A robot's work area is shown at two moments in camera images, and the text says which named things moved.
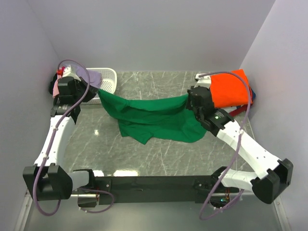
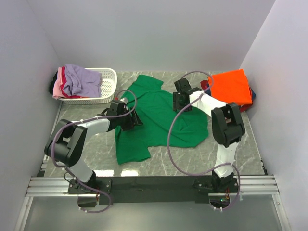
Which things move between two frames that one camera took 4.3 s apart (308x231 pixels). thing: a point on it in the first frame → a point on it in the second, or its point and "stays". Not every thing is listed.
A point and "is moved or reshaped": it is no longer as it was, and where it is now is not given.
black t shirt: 52,83 stays
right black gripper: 188,105 → 176,106
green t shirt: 169,119 is moved or reshaped
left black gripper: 91,92 → 133,121
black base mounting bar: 199,189 stays
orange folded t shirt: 229,90 stays
